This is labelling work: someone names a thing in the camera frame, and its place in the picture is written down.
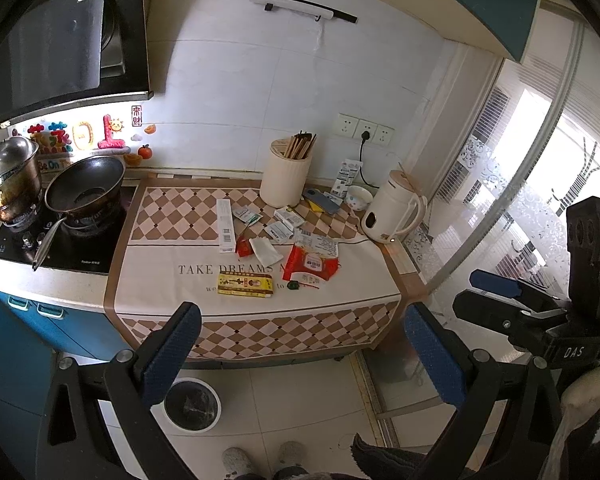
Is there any yellow brown snack box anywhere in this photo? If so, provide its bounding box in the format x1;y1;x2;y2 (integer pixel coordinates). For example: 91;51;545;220
216;272;274;298

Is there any white green medicine sachet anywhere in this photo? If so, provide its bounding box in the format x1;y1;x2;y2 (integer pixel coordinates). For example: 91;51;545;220
232;206;262;226

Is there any long white carton box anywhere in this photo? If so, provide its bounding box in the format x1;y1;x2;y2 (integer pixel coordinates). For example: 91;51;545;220
216;198;236;254

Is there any white round trash bin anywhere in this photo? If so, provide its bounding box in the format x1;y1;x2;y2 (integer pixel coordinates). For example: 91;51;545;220
162;377;222;434

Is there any white electric kettle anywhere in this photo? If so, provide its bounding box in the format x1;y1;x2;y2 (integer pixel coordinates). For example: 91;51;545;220
361;170;427;244

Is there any blue lower cabinet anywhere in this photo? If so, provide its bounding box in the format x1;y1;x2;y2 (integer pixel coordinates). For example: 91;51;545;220
0;292;128;479

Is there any small white ceramic bowl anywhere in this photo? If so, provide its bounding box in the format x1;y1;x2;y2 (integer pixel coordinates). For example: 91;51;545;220
344;185;374;211

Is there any printed white receipt wrapper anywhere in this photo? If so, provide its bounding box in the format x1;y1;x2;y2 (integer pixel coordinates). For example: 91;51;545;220
292;229;339;259

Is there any grey left slipper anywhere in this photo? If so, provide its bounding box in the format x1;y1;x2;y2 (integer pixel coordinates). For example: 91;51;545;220
222;448;256;479

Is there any grey slipper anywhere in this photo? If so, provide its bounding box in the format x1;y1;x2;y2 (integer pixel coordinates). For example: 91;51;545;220
276;441;306;476
222;448;256;479

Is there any blue grey smartphone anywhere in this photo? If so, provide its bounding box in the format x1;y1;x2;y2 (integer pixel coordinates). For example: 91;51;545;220
302;188;340;214

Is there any white milk carton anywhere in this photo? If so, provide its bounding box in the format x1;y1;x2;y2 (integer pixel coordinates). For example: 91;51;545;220
330;159;363;200

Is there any red snack wrapper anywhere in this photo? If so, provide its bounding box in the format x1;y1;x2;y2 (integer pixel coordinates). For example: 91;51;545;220
283;245;339;281

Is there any black gas stove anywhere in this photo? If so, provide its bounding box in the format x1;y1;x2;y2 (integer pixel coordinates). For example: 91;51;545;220
0;185;136;275

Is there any white sachet packet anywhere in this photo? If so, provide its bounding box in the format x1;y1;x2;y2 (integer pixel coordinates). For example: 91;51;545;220
274;207;306;231

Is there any checkered counter mat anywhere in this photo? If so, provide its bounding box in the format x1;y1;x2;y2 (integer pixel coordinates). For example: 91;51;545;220
104;178;425;364

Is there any grey right slipper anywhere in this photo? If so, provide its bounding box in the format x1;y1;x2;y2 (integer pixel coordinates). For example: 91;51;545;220
276;441;306;476

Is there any white paper napkin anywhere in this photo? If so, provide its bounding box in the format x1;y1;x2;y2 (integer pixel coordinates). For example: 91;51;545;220
249;237;284;268

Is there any cream chopstick holder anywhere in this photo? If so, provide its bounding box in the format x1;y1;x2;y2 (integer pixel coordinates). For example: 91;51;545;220
260;138;313;208

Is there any small red sachet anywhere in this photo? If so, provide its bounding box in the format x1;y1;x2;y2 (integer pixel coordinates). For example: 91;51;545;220
236;237;253;258

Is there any black wok pan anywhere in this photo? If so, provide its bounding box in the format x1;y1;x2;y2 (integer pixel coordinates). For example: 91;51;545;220
32;156;125;271

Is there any steel stock pot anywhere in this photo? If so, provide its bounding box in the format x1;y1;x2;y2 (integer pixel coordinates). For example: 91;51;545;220
0;136;42;224

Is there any black range hood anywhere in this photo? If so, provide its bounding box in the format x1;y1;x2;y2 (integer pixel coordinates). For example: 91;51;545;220
0;0;152;125

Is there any white wall socket strip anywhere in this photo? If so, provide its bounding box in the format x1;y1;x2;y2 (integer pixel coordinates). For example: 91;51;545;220
332;114;394;146

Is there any orange fruit wall decoration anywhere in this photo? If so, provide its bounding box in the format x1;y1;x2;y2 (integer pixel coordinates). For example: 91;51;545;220
137;144;154;160

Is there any pink letter wall decoration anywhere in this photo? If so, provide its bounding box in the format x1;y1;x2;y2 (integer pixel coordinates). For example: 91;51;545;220
97;114;125;150

